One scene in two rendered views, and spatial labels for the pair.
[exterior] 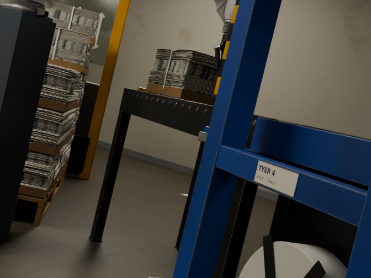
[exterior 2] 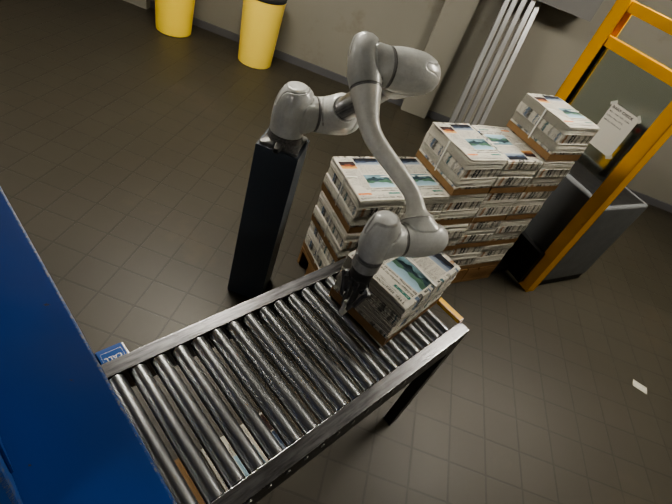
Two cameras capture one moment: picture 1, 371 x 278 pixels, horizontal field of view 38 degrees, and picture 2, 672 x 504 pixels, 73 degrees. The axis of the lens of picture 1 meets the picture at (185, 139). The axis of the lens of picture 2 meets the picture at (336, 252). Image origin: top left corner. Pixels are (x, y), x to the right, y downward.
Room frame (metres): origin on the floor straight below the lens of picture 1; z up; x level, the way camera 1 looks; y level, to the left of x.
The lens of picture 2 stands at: (1.77, -0.96, 2.08)
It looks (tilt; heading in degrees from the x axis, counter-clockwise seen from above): 41 degrees down; 60
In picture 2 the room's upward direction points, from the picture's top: 22 degrees clockwise
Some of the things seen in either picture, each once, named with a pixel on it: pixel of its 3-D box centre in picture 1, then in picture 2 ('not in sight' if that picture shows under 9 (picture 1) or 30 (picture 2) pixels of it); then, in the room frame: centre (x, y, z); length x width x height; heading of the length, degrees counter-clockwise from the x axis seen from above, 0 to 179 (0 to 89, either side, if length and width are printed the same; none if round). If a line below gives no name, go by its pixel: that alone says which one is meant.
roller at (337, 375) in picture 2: not in sight; (314, 348); (2.31, -0.15, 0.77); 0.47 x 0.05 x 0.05; 116
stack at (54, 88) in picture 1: (35, 131); (405, 228); (3.27, 0.91, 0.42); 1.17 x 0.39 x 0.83; 9
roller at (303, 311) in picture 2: not in sight; (327, 340); (2.37, -0.12, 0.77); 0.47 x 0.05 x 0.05; 116
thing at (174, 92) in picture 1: (199, 99); (369, 307); (2.55, -0.02, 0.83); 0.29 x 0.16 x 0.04; 120
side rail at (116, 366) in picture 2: (179, 114); (257, 310); (2.15, 0.05, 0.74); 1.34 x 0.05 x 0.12; 26
